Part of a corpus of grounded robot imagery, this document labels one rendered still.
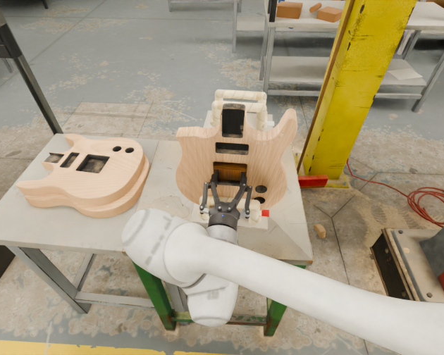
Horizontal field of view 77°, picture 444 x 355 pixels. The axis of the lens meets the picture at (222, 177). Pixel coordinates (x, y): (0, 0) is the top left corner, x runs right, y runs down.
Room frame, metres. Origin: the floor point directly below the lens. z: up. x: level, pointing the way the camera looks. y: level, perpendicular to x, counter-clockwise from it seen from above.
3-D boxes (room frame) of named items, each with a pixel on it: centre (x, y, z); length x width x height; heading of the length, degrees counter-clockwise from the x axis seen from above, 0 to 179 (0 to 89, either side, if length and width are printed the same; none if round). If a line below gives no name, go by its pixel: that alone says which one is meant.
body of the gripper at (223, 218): (0.43, 0.00, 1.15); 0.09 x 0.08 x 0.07; 173
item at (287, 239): (0.72, 0.00, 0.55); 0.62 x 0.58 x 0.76; 87
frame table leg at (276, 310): (0.46, -0.26, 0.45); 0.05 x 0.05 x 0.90; 87
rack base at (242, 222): (0.62, -0.03, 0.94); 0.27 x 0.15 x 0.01; 84
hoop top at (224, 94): (0.97, -0.07, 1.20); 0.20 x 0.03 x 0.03; 83
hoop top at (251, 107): (0.89, -0.06, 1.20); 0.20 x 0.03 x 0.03; 83
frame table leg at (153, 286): (0.49, 0.29, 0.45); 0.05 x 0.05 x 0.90; 87
